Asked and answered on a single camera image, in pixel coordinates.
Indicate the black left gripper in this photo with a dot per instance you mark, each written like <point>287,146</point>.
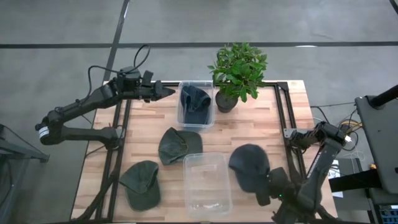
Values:
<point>136,91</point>

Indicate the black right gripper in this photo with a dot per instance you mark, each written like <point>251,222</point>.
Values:
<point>278,182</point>

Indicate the black baseball cap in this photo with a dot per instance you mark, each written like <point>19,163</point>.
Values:
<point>248,166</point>

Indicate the dark blue baseball cap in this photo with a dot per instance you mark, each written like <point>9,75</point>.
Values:
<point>195,104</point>

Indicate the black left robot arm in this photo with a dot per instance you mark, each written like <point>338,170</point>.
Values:
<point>77,105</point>

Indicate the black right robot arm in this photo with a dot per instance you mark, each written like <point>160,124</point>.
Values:
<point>320,168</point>

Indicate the clear plastic storage bin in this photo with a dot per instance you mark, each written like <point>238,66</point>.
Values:
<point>180,124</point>
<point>206,186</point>

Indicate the black plant pot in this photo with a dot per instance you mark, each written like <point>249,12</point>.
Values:
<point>225,104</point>

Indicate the green leafy plant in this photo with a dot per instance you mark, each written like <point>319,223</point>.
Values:
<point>239,70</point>

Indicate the black flat bar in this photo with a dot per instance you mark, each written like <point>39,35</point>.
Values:
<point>354,180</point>

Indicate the dark gray equipment cart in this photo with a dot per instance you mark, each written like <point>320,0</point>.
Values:
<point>379,140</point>

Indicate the gray side table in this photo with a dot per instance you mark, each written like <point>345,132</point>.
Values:
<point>18,149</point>

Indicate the black pole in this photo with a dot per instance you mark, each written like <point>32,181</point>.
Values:
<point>385,96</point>

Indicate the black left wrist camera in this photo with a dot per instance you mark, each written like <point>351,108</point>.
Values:
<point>147,77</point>

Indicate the black metal table frame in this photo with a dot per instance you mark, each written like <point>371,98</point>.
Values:
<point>281,109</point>

